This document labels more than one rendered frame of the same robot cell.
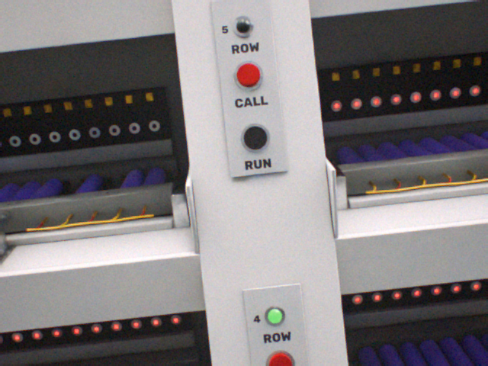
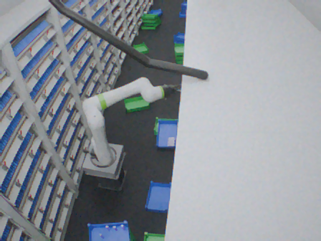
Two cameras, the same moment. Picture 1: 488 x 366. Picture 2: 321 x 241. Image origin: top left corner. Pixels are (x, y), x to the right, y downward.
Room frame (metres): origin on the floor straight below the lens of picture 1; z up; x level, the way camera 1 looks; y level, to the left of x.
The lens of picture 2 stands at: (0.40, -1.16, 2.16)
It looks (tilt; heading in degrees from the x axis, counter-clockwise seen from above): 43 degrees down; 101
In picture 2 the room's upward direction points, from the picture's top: 6 degrees counter-clockwise
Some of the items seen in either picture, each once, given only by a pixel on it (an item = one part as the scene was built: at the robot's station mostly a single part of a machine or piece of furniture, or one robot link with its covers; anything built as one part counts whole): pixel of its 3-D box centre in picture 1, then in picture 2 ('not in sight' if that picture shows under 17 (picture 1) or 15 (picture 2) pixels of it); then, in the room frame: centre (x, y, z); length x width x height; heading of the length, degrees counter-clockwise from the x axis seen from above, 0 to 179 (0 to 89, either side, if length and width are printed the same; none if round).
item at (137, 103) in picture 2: not in sight; (137, 102); (-0.36, 1.35, 0.04); 0.30 x 0.20 x 0.08; 18
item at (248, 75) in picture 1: (248, 75); not in sight; (0.35, -0.01, 1.01); 0.02 x 0.01 x 0.02; 90
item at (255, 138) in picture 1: (255, 138); not in sight; (0.35, -0.01, 0.97); 0.02 x 0.01 x 0.02; 90
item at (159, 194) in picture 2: not in sight; (158, 196); (0.07, 0.05, 0.04); 0.30 x 0.20 x 0.08; 88
